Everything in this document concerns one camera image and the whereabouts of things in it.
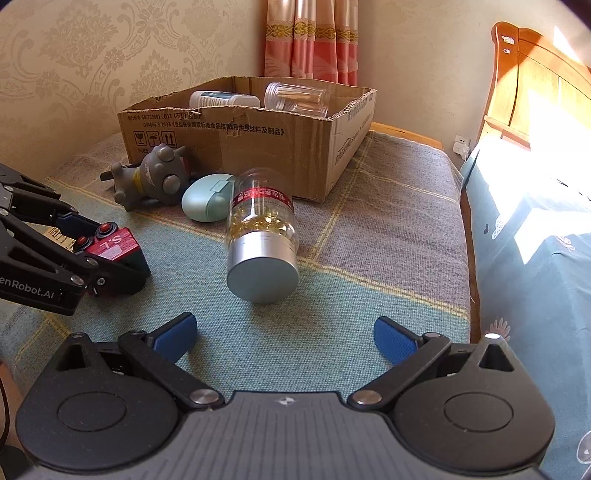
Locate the medical cotton swab container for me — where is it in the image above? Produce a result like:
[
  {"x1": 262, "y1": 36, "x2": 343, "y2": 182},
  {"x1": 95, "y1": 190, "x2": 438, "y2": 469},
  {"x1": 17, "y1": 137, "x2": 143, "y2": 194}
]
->
[{"x1": 188, "y1": 90, "x2": 260, "y2": 109}]

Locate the wooden bed headboard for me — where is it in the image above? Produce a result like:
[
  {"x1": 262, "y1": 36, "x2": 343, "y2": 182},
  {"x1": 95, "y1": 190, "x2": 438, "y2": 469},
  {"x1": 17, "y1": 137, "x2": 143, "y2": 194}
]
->
[{"x1": 479, "y1": 21, "x2": 590, "y2": 148}]

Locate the checked blanket on table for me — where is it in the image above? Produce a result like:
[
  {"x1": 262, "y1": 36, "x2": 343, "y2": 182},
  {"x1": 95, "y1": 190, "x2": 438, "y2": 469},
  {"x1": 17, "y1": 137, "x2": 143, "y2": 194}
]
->
[{"x1": 1, "y1": 132, "x2": 471, "y2": 395}]

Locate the clear plastic jar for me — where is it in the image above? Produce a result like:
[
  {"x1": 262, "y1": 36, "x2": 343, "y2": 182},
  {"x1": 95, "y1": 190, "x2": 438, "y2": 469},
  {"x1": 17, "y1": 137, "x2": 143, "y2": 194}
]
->
[{"x1": 264, "y1": 82, "x2": 329, "y2": 118}]

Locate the grey rubber animal toy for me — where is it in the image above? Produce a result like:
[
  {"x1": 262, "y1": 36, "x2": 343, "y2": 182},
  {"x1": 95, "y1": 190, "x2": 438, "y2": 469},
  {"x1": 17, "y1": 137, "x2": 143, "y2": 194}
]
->
[{"x1": 99, "y1": 144, "x2": 189, "y2": 211}]

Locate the blue bed sheet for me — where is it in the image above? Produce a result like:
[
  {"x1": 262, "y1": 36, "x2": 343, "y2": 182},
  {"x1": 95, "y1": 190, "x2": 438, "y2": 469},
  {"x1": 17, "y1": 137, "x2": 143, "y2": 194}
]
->
[{"x1": 461, "y1": 135, "x2": 590, "y2": 479}]

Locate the white wall plug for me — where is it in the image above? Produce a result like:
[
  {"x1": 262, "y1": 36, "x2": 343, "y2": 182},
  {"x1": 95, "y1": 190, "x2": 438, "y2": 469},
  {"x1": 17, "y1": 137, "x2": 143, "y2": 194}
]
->
[{"x1": 453, "y1": 135, "x2": 471, "y2": 160}]

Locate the pill bottle silver cap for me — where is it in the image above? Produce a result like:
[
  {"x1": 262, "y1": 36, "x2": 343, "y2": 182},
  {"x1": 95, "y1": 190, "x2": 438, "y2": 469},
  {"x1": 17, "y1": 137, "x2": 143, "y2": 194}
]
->
[{"x1": 225, "y1": 168, "x2": 300, "y2": 304}]

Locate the pink patterned curtain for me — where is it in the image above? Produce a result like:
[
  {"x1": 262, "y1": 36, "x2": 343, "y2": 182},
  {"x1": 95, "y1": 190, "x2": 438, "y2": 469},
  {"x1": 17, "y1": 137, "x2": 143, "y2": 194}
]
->
[{"x1": 263, "y1": 0, "x2": 359, "y2": 86}]

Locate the brown cardboard box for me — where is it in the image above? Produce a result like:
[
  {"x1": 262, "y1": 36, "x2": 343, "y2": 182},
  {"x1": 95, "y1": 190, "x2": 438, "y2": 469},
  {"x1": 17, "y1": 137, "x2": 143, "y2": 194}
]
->
[{"x1": 118, "y1": 78, "x2": 377, "y2": 202}]

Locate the red wooden toy train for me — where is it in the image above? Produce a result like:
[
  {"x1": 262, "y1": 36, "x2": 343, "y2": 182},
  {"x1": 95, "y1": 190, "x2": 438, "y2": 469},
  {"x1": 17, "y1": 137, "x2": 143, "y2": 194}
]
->
[{"x1": 73, "y1": 222, "x2": 140, "y2": 261}]

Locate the mint green oval case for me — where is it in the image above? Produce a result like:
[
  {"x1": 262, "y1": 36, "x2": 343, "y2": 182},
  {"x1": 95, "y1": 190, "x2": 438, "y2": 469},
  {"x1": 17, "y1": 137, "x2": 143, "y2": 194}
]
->
[{"x1": 181, "y1": 173, "x2": 235, "y2": 223}]

